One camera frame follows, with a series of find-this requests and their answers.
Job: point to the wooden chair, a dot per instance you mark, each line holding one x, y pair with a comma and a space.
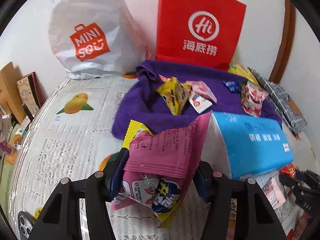
10, 97

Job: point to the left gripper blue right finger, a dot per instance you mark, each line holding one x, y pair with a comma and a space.
203, 181

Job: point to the yellow snack packet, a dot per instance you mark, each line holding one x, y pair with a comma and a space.
175, 94

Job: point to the blue cookie snack packet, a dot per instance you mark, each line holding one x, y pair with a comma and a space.
232, 86

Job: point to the red paper shopping bag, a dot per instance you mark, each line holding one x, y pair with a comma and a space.
199, 32

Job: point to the grey checked star cushion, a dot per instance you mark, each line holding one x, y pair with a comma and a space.
283, 103

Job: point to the pink candy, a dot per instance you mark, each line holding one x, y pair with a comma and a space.
201, 89

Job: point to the white red snack packet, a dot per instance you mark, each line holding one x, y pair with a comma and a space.
199, 103

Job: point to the strawberry print snack packet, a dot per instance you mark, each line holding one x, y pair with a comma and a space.
252, 98

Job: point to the purple towel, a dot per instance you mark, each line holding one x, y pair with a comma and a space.
143, 104

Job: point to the yellow potato chips bag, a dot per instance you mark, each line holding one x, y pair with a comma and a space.
243, 71

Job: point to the dark framed picture board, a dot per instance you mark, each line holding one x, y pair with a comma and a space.
30, 93

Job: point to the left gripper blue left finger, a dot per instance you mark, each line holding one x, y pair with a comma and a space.
114, 171

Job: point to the brown wooden door frame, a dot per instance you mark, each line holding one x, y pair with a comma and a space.
285, 47

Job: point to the large pink snack bag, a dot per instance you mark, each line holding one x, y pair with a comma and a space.
161, 166

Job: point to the pink white flat packet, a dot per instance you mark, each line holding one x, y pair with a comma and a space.
274, 194

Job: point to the grey smartphone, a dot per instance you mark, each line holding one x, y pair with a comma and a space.
25, 224

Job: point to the white Miniso plastic bag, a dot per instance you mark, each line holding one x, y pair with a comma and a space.
95, 38

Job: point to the red round candy packet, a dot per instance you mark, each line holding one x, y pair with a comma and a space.
289, 170

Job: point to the blue tissue pack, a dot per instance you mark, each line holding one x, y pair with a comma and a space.
242, 146

